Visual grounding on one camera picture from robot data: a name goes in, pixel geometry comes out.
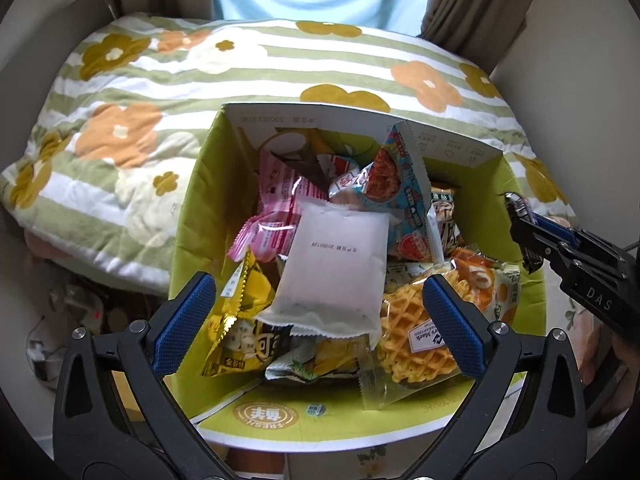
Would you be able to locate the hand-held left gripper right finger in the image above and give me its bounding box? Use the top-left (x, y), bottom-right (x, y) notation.
top-left (400, 274), bottom-right (588, 480)

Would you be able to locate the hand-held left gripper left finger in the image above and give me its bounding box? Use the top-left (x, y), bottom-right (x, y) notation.
top-left (52, 271), bottom-right (236, 480)

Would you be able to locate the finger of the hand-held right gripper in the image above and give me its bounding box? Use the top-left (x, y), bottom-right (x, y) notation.
top-left (531, 211), bottom-right (582, 242)
top-left (504, 192), bottom-right (552, 274)

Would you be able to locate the clear waffle packet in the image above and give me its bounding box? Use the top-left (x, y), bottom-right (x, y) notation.
top-left (357, 285), bottom-right (464, 412)

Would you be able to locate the orange snack packet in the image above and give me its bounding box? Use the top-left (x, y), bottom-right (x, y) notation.
top-left (450, 245), bottom-right (524, 327)

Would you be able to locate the yellow snack packet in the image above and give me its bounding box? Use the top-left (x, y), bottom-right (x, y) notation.
top-left (215, 247), bottom-right (278, 341)

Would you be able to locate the green cardboard box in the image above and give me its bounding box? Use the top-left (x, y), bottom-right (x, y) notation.
top-left (167, 102), bottom-right (548, 453)

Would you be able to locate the plain white snack packet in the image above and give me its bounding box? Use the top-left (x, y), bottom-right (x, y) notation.
top-left (255, 200), bottom-right (392, 349)

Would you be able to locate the blue and red snack packet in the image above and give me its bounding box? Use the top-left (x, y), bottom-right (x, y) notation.
top-left (360, 120), bottom-right (442, 264)

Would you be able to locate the black and gold snack packet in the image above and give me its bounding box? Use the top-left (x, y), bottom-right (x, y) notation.
top-left (200, 310), bottom-right (297, 379)

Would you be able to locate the brown striped snack packet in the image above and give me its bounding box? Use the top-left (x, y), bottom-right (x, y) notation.
top-left (427, 182), bottom-right (464, 262)

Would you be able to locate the white power strip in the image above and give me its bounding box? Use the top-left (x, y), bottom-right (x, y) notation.
top-left (50, 284), bottom-right (107, 322)

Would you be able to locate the pink translucent candy packet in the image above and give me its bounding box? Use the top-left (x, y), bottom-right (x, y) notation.
top-left (227, 210), bottom-right (304, 264)

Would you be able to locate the cream cloth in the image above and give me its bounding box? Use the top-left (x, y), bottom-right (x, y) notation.
top-left (285, 260), bottom-right (596, 480)

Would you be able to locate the light pink snack packet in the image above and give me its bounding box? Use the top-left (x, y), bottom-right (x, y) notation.
top-left (257, 147), bottom-right (331, 212)

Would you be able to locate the small white red snack packet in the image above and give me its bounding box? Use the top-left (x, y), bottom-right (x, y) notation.
top-left (317, 152), bottom-right (372, 207)

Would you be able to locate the striped floral blanket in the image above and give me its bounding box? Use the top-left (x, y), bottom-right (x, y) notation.
top-left (0, 15), bottom-right (583, 297)

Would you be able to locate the thin floor cable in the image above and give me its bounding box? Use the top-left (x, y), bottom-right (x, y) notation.
top-left (27, 310), bottom-right (68, 393)

